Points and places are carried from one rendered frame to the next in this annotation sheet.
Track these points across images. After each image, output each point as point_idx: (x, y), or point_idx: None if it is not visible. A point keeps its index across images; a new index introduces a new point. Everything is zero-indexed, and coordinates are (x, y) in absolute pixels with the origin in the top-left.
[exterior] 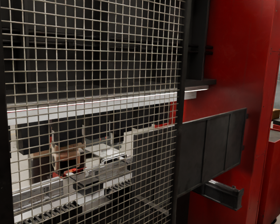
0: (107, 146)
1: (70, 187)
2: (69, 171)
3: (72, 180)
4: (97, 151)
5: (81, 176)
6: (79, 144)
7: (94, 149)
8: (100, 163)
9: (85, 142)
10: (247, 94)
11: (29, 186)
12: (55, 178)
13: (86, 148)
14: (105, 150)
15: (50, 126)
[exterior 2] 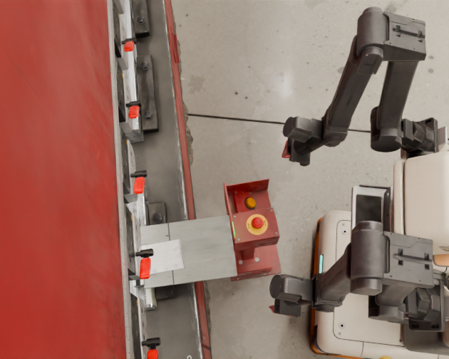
0: (208, 274)
1: (142, 162)
2: (267, 217)
3: (167, 176)
4: (190, 234)
5: (172, 195)
6: None
7: (206, 232)
8: (142, 219)
9: None
10: None
11: (132, 83)
12: (134, 123)
13: (222, 219)
14: (181, 250)
15: (306, 142)
